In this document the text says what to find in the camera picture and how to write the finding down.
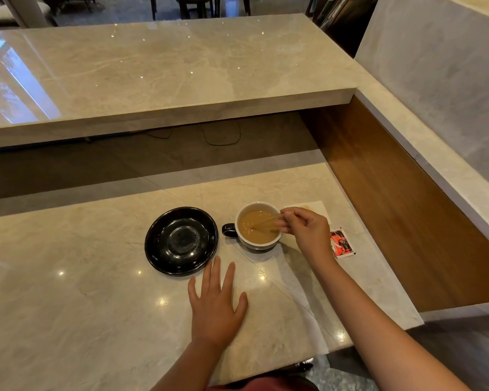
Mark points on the person's left middle finger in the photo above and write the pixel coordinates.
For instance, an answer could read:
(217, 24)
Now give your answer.
(216, 276)

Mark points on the person's left forearm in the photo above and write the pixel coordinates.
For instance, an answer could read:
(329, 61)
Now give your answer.
(187, 370)

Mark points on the cushioned chair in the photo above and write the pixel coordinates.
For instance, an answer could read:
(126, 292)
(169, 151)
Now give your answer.
(8, 14)

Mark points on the person's right forearm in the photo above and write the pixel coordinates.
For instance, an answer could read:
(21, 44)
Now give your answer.
(375, 333)

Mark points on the red and white sachet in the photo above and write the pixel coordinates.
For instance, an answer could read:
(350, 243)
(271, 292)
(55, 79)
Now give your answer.
(342, 243)

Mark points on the person's left thumb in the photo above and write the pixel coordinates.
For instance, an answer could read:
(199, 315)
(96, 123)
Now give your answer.
(241, 306)

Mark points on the person's left hand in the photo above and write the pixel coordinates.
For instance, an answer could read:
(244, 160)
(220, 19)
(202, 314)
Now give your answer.
(214, 317)

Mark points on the person's black shoe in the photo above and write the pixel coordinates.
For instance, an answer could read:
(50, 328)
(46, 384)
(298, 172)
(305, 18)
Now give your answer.
(300, 367)

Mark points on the person's right fingers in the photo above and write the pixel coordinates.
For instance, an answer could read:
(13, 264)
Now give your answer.
(287, 221)

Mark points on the dark stool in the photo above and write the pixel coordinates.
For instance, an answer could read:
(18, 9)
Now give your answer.
(193, 3)

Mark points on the light brown coffee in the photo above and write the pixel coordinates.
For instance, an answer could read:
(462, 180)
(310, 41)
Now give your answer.
(254, 231)

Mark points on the person's left little finger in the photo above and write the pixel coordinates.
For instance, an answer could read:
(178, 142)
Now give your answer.
(193, 293)

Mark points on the wooden stirrer stick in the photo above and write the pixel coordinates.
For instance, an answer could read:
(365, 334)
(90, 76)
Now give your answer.
(265, 223)

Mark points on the black cup with white inside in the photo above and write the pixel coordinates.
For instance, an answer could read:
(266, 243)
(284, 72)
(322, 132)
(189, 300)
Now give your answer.
(260, 245)

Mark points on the person's right hand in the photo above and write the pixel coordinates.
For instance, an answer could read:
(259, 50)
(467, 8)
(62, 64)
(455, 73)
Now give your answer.
(309, 236)

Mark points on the black glossy saucer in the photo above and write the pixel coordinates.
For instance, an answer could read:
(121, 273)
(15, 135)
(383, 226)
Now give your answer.
(181, 241)

